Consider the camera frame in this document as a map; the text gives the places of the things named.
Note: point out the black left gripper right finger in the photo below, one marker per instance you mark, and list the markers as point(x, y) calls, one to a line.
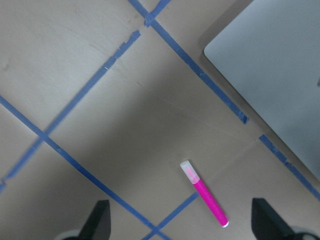
point(267, 224)

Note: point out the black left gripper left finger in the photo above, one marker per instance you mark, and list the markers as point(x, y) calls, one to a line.
point(98, 224)

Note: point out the pink marker pen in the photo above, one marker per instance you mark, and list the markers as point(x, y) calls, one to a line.
point(204, 193)

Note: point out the silver apple laptop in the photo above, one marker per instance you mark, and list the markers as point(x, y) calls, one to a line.
point(270, 53)

